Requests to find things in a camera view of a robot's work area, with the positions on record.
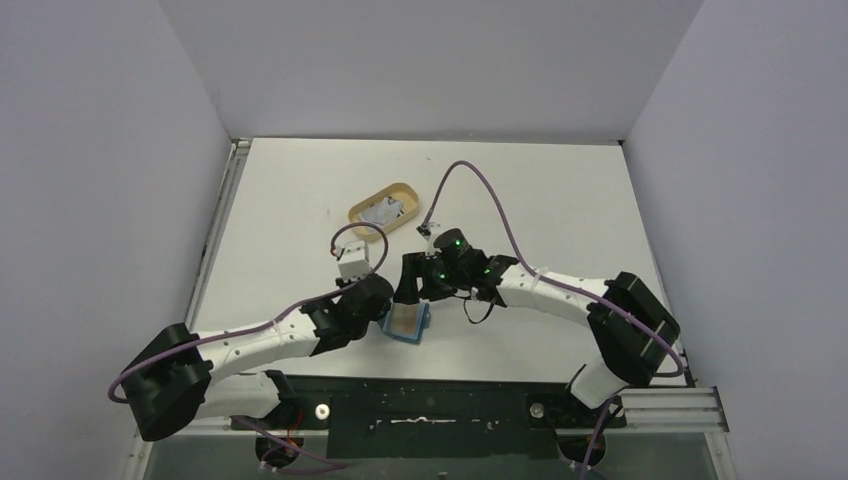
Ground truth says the blue card holder wallet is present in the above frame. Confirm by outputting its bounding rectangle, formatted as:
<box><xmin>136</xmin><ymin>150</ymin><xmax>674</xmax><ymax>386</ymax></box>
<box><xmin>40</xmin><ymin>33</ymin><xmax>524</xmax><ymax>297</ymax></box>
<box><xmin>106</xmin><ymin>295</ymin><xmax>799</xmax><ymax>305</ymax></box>
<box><xmin>378</xmin><ymin>303</ymin><xmax>431</xmax><ymax>345</ymax></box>

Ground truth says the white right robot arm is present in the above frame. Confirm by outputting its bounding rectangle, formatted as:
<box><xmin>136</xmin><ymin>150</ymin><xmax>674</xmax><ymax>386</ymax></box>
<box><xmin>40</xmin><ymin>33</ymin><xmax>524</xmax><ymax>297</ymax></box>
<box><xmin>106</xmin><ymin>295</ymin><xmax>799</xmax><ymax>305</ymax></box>
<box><xmin>393</xmin><ymin>228</ymin><xmax>685</xmax><ymax>409</ymax></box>

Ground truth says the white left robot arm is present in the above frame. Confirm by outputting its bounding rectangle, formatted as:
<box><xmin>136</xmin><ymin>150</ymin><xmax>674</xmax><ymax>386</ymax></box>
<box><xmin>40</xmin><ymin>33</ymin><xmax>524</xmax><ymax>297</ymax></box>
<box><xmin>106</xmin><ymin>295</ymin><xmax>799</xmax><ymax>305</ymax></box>
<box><xmin>117</xmin><ymin>274</ymin><xmax>393</xmax><ymax>442</ymax></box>

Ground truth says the grey card in tray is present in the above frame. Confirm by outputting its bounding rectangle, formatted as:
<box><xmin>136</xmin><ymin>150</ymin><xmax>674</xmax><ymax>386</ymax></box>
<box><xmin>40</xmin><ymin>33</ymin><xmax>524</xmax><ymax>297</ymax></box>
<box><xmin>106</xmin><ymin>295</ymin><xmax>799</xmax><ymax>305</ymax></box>
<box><xmin>359</xmin><ymin>196</ymin><xmax>404</xmax><ymax>226</ymax></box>

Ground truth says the beige oval tray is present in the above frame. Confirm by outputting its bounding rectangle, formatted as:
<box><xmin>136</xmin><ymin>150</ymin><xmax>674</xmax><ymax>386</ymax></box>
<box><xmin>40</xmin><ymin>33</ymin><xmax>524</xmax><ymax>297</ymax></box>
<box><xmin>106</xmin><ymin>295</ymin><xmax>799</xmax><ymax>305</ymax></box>
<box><xmin>348</xmin><ymin>182</ymin><xmax>420</xmax><ymax>234</ymax></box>

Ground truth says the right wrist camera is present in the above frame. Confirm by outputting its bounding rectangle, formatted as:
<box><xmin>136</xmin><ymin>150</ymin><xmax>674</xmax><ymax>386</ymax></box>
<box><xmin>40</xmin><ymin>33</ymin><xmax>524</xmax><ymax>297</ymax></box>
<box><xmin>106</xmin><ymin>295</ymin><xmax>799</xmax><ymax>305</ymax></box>
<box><xmin>416</xmin><ymin>222</ymin><xmax>443</xmax><ymax>241</ymax></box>

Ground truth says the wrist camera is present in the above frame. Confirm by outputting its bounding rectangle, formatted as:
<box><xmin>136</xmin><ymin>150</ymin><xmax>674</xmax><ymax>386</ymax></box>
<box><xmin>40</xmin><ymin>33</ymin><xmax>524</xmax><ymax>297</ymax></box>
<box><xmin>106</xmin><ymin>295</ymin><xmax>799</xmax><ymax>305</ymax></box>
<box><xmin>416</xmin><ymin>222</ymin><xmax>443</xmax><ymax>241</ymax></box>
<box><xmin>334</xmin><ymin>240</ymin><xmax>371</xmax><ymax>283</ymax></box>

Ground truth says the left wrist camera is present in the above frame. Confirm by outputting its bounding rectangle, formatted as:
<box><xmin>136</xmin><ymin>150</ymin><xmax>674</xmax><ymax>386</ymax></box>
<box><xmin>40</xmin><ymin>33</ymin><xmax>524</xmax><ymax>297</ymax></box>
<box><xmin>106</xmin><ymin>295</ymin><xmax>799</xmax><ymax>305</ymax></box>
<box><xmin>334</xmin><ymin>240</ymin><xmax>371</xmax><ymax>283</ymax></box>

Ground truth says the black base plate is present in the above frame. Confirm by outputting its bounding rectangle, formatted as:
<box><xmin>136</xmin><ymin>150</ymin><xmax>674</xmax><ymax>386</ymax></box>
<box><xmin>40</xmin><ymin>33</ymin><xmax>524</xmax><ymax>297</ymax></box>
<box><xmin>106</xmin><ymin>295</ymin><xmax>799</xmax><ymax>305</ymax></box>
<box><xmin>197</xmin><ymin>371</ymin><xmax>604</xmax><ymax>459</ymax></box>

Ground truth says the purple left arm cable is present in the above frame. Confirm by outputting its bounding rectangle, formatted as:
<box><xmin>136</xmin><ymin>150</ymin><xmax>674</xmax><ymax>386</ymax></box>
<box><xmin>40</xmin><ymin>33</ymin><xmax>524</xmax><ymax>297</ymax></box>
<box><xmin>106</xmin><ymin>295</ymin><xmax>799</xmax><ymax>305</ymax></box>
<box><xmin>107</xmin><ymin>221</ymin><xmax>390</xmax><ymax>476</ymax></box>

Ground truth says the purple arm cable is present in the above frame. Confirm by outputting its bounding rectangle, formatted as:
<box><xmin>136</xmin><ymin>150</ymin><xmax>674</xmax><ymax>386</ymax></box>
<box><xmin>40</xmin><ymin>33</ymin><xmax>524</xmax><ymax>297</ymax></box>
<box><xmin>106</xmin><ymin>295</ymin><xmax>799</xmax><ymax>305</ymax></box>
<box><xmin>107</xmin><ymin>221</ymin><xmax>390</xmax><ymax>476</ymax></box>
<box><xmin>417</xmin><ymin>160</ymin><xmax>686</xmax><ymax>480</ymax></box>

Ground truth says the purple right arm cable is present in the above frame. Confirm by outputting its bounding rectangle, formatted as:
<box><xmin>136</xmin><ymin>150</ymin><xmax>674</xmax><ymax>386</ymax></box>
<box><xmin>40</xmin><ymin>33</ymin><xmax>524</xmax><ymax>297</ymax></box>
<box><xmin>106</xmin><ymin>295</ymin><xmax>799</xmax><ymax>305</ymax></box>
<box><xmin>417</xmin><ymin>160</ymin><xmax>686</xmax><ymax>480</ymax></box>

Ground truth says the aluminium frame rail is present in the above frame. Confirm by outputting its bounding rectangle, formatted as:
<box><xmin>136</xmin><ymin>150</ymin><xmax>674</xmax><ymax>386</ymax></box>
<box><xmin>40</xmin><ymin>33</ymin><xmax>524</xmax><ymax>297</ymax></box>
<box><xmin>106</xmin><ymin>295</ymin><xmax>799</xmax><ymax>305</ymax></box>
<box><xmin>180</xmin><ymin>376</ymin><xmax>729</xmax><ymax>436</ymax></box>

